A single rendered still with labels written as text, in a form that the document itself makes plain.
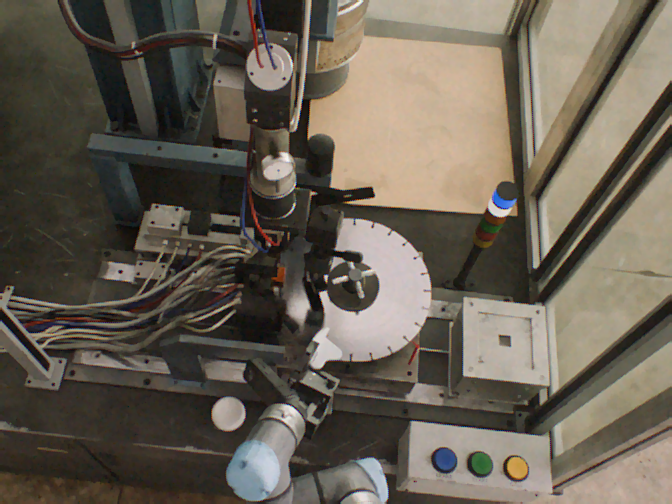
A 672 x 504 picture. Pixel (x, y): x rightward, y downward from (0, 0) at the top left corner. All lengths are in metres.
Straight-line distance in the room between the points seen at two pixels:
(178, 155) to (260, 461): 0.71
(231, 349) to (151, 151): 0.46
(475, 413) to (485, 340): 0.18
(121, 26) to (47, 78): 0.54
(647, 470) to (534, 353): 1.12
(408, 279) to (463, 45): 0.95
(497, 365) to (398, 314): 0.23
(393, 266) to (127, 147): 0.62
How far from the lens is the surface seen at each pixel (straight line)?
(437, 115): 1.98
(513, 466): 1.42
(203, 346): 1.34
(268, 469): 1.05
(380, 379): 1.48
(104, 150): 1.53
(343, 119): 1.93
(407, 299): 1.44
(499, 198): 1.36
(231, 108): 1.06
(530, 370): 1.50
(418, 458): 1.39
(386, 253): 1.48
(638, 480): 2.54
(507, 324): 1.53
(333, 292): 1.41
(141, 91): 1.76
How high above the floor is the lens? 2.23
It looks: 61 degrees down
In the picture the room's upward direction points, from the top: 8 degrees clockwise
